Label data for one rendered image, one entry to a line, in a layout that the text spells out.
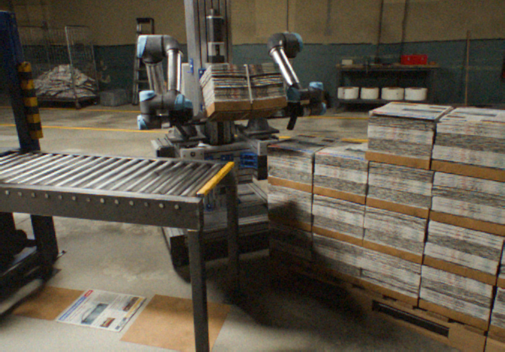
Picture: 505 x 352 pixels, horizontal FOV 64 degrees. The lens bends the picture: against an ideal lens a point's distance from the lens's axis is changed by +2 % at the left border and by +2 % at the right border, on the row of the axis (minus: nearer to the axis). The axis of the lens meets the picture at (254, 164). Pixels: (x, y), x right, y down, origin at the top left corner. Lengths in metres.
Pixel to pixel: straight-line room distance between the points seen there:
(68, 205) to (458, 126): 1.65
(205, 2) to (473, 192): 1.85
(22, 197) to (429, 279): 1.86
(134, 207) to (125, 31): 8.56
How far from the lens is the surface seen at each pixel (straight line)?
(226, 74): 1.99
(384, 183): 2.00
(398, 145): 1.93
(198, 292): 1.75
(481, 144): 1.86
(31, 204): 1.98
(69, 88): 9.56
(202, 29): 2.70
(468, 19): 8.90
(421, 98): 8.20
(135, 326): 2.30
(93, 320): 2.40
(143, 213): 1.68
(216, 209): 2.92
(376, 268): 2.18
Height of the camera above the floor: 1.39
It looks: 17 degrees down
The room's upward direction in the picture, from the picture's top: 1 degrees counter-clockwise
